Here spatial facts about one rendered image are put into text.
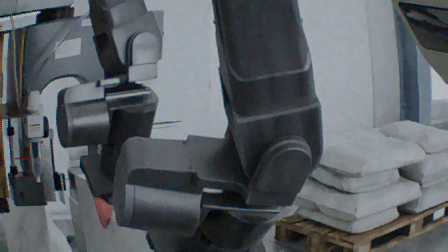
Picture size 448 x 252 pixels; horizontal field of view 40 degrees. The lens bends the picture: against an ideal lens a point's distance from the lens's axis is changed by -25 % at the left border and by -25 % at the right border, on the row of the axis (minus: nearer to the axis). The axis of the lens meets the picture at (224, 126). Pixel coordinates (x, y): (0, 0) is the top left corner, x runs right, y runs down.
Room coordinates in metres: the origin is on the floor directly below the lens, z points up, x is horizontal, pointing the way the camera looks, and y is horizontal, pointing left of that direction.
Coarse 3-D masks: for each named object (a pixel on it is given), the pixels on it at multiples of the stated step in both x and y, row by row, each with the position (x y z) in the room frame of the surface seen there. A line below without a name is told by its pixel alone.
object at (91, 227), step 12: (84, 180) 1.08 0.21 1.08; (84, 192) 1.09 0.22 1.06; (84, 204) 1.09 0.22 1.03; (84, 216) 1.10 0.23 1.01; (96, 216) 1.00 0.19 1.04; (84, 228) 1.11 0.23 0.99; (96, 228) 1.04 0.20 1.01; (108, 228) 0.90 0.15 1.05; (120, 228) 0.84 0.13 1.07; (84, 240) 1.12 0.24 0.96; (96, 240) 1.07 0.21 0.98; (108, 240) 0.92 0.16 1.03; (120, 240) 0.85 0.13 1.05; (132, 240) 0.81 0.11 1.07; (144, 240) 0.83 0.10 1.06
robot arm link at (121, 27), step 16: (96, 0) 0.82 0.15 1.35; (112, 0) 0.81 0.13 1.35; (128, 0) 0.82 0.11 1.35; (96, 16) 0.83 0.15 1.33; (112, 16) 0.81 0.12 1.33; (128, 16) 0.82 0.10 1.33; (144, 16) 0.83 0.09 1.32; (96, 32) 0.84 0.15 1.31; (112, 32) 0.81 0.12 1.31; (128, 32) 0.82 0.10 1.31; (96, 48) 0.86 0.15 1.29; (112, 48) 0.82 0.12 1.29; (160, 48) 0.83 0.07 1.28; (112, 64) 0.83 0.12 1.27
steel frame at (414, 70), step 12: (396, 12) 6.78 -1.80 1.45; (396, 24) 6.76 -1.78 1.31; (408, 36) 6.72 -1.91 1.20; (408, 48) 6.74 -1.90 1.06; (408, 60) 6.76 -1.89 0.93; (420, 60) 6.48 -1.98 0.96; (408, 72) 6.77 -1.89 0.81; (420, 72) 6.49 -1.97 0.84; (408, 84) 6.78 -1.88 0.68; (420, 84) 6.48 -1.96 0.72; (408, 96) 6.79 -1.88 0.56; (420, 96) 6.47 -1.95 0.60; (408, 108) 6.79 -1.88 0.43; (420, 108) 6.47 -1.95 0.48; (408, 120) 6.79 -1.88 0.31; (420, 120) 6.47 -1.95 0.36
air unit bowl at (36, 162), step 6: (30, 144) 1.09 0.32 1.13; (36, 144) 1.09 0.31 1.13; (30, 150) 1.09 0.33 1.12; (36, 150) 1.09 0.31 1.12; (30, 156) 1.09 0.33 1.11; (36, 156) 1.09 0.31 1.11; (30, 162) 1.09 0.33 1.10; (36, 162) 1.09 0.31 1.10; (42, 162) 1.10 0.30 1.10; (30, 168) 1.10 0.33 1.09; (36, 168) 1.09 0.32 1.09; (42, 168) 1.10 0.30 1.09; (36, 174) 1.09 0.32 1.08
